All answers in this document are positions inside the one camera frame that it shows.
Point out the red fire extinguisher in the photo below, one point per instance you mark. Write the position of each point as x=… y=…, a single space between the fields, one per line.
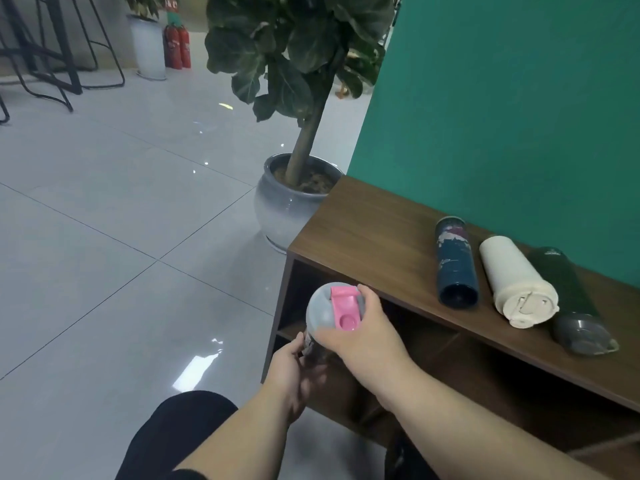
x=185 y=46
x=173 y=47

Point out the person's right thumb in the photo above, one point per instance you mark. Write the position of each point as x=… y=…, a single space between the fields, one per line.
x=336 y=336

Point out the cream white thermos bottle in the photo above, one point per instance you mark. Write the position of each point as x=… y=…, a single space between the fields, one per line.
x=517 y=283

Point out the white tall plant pot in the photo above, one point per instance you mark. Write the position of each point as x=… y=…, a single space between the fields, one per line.
x=148 y=47

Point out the dark blue patterned bottle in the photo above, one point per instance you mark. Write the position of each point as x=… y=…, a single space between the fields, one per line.
x=456 y=264

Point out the person's right forearm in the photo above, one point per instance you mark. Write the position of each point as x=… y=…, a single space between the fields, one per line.
x=480 y=429

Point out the person's left thumb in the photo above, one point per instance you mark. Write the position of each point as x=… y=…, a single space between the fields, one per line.
x=297 y=345

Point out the small green potted plant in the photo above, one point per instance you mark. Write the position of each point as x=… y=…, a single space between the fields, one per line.
x=145 y=4

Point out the large green leafy plant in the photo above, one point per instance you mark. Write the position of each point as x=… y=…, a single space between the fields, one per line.
x=305 y=54

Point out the dark green grey-lidded bottle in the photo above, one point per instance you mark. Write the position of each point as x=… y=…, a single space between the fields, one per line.
x=570 y=299

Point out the grey ceramic plant pot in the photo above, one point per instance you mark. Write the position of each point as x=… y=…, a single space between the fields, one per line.
x=287 y=209

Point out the person's black trouser leg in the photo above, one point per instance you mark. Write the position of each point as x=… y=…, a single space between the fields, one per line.
x=175 y=434

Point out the person's right hand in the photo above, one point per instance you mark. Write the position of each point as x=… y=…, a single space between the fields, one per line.
x=367 y=339

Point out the person's left forearm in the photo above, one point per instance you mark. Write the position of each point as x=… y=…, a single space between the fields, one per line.
x=235 y=439

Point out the brown wooden shelf cabinet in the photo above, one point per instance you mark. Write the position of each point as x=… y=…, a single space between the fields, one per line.
x=450 y=314

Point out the person's left hand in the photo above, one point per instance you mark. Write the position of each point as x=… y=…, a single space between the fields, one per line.
x=285 y=375

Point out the black metal stool frame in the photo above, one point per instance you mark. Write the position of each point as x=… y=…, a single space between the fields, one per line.
x=97 y=44
x=30 y=54

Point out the grey pink lidded water bottle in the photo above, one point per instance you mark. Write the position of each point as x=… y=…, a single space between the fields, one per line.
x=331 y=312

